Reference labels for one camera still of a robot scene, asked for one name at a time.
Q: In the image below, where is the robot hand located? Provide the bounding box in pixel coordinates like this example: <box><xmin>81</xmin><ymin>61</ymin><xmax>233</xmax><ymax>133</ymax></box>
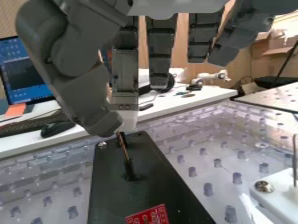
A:
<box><xmin>15</xmin><ymin>0</ymin><xmax>298</xmax><ymax>138</ymax></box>

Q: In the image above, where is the computer screen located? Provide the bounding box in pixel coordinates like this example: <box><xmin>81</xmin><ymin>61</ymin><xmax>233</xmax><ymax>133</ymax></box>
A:
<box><xmin>0</xmin><ymin>35</ymin><xmax>57</xmax><ymax>106</ymax></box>

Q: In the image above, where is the black mouse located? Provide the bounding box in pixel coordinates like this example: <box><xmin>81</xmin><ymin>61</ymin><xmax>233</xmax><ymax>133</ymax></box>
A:
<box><xmin>40</xmin><ymin>120</ymin><xmax>77</xmax><ymax>139</ymax></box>

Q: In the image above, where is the black keyboard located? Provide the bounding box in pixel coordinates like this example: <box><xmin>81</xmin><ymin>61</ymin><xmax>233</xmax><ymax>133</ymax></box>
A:
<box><xmin>0</xmin><ymin>111</ymin><xmax>69</xmax><ymax>138</ymax></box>

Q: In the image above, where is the white desk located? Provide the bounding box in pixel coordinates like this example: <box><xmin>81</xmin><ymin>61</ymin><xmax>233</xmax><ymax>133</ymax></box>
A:
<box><xmin>0</xmin><ymin>83</ymin><xmax>240</xmax><ymax>160</ymax></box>

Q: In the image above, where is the thin stick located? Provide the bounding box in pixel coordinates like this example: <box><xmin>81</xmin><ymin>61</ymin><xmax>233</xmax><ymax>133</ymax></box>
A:
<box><xmin>114</xmin><ymin>131</ymin><xmax>140</xmax><ymax>181</ymax></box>

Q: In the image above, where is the small white jointed device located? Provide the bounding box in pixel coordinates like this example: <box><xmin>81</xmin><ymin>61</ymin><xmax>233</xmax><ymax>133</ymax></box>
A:
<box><xmin>190</xmin><ymin>69</ymin><xmax>233</xmax><ymax>88</ymax></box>

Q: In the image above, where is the clear box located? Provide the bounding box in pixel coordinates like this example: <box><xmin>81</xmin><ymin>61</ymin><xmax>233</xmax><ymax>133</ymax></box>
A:
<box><xmin>0</xmin><ymin>99</ymin><xmax>298</xmax><ymax>224</ymax></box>

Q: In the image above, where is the black plate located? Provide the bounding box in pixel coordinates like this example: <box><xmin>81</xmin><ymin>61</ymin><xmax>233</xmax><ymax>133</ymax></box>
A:
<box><xmin>87</xmin><ymin>130</ymin><xmax>218</xmax><ymax>224</ymax></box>

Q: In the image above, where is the cardboard box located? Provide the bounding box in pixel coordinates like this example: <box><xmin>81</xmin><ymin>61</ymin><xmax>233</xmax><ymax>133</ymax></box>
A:
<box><xmin>249</xmin><ymin>29</ymin><xmax>298</xmax><ymax>72</ymax></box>

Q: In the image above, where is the red circuit board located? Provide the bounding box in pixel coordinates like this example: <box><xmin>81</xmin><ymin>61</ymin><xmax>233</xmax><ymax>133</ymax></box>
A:
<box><xmin>124</xmin><ymin>203</ymin><xmax>172</xmax><ymax>224</ymax></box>

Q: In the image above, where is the brass nut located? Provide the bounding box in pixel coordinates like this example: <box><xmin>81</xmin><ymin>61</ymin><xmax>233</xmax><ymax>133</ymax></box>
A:
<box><xmin>254</xmin><ymin>179</ymin><xmax>275</xmax><ymax>194</ymax></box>

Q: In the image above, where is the small white holder block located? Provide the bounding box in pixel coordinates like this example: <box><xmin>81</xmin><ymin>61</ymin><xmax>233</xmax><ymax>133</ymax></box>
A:
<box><xmin>248</xmin><ymin>167</ymin><xmax>298</xmax><ymax>224</ymax></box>

